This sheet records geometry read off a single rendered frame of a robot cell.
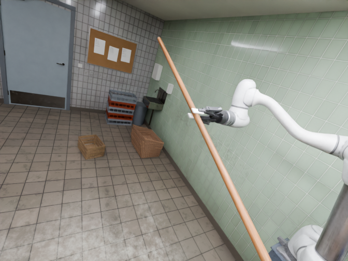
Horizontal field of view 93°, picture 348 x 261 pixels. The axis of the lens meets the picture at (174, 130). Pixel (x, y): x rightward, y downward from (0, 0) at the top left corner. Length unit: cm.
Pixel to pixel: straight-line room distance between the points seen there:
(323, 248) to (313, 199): 80
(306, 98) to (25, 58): 458
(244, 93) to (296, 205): 125
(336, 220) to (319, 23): 159
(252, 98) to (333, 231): 70
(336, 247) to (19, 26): 480
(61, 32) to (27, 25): 52
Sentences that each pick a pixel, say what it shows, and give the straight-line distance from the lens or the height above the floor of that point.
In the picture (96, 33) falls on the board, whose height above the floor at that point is 184.
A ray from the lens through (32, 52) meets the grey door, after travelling 451.
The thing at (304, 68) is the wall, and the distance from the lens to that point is 199.
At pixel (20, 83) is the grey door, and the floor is 48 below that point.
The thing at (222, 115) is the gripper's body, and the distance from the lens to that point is 96.
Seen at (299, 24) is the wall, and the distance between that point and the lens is 218.
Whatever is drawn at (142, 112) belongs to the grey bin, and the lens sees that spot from 437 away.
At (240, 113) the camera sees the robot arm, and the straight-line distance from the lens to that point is 104.
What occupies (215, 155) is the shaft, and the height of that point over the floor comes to 157.
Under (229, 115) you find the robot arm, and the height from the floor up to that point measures 169.
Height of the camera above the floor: 188
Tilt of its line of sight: 23 degrees down
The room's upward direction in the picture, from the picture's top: 19 degrees clockwise
